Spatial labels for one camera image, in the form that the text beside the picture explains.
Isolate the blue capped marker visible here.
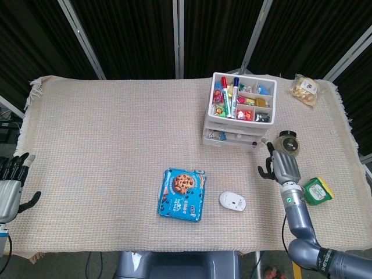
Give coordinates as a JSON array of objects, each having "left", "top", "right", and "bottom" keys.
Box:
[{"left": 230, "top": 77, "right": 241, "bottom": 119}]

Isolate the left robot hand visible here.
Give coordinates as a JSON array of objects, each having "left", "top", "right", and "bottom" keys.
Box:
[{"left": 0, "top": 153, "right": 42, "bottom": 223}]

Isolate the clear snack bag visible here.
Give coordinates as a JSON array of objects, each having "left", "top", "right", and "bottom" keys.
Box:
[{"left": 289, "top": 73, "right": 320, "bottom": 110}]

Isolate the beige woven tablecloth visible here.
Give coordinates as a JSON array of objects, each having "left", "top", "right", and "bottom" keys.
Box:
[{"left": 13, "top": 74, "right": 360, "bottom": 264}]

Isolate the green yellow sponge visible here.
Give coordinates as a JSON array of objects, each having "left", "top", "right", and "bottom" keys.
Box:
[{"left": 302, "top": 176, "right": 335, "bottom": 206}]

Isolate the clear plastic drawer with dice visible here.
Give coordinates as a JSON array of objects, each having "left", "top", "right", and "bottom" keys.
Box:
[{"left": 202, "top": 127, "right": 260, "bottom": 149}]

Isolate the white drawer organizer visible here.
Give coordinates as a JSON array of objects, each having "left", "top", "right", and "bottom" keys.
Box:
[{"left": 202, "top": 71, "right": 278, "bottom": 149}]

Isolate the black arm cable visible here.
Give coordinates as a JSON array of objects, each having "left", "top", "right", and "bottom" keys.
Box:
[
  {"left": 281, "top": 214, "right": 295, "bottom": 262},
  {"left": 0, "top": 234, "right": 12, "bottom": 256}
]

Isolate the red capped marker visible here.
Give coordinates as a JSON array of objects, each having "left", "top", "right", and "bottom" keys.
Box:
[{"left": 220, "top": 76, "right": 233, "bottom": 119}]

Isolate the white computer mouse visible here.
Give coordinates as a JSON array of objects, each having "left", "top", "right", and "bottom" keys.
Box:
[{"left": 219, "top": 190, "right": 247, "bottom": 213}]

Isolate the glass spice jar black lid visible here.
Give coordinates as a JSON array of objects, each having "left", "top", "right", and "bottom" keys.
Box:
[{"left": 274, "top": 130, "right": 299, "bottom": 158}]

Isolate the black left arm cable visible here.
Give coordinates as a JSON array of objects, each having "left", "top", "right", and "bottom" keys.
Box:
[{"left": 0, "top": 234, "right": 12, "bottom": 256}]

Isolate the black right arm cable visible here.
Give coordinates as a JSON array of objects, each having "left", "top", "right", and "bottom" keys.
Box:
[{"left": 281, "top": 214, "right": 295, "bottom": 262}]

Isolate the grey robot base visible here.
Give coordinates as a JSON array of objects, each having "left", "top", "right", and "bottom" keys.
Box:
[{"left": 116, "top": 251, "right": 242, "bottom": 279}]

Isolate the aluminium frame post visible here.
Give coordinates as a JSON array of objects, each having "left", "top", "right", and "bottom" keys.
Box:
[
  {"left": 173, "top": 0, "right": 185, "bottom": 78},
  {"left": 240, "top": 0, "right": 274, "bottom": 73},
  {"left": 322, "top": 24, "right": 372, "bottom": 82},
  {"left": 57, "top": 0, "right": 107, "bottom": 80},
  {"left": 0, "top": 94, "right": 26, "bottom": 119}
]

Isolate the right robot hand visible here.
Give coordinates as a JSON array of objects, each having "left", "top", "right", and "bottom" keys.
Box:
[{"left": 257, "top": 138, "right": 302, "bottom": 185}]

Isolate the black pleated curtain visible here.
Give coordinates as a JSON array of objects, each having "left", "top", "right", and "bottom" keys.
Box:
[{"left": 0, "top": 0, "right": 372, "bottom": 158}]

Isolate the blue cookie package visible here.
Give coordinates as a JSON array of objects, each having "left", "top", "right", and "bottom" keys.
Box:
[{"left": 156, "top": 167, "right": 207, "bottom": 223}]

